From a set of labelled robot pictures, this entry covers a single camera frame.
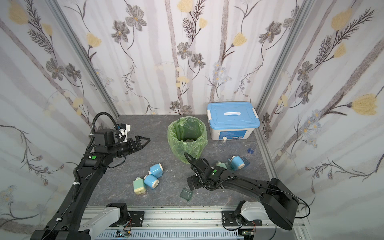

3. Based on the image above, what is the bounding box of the clear green shavings tray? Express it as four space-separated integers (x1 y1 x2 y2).
180 188 193 201

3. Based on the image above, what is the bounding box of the green yellow pencil sharpener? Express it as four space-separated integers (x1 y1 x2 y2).
216 162 228 170

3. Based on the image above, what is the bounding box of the blue sharpener with crank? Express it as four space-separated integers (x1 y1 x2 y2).
229 156 245 171

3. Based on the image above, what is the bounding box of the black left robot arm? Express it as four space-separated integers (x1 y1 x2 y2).
31 112 151 240

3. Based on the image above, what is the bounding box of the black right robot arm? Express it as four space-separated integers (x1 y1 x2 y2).
184 152 306 231

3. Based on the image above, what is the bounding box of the clear small flask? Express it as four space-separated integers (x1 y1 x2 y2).
218 137 228 152

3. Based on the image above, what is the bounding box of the green bagged trash bin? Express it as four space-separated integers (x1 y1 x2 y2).
167 116 208 164

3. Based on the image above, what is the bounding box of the blue lidded storage box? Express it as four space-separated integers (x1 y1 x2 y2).
207 102 261 141

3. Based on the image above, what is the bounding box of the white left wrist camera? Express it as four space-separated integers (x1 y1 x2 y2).
118 124 131 142

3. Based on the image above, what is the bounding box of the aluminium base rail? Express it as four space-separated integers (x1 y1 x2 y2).
96 205 308 240

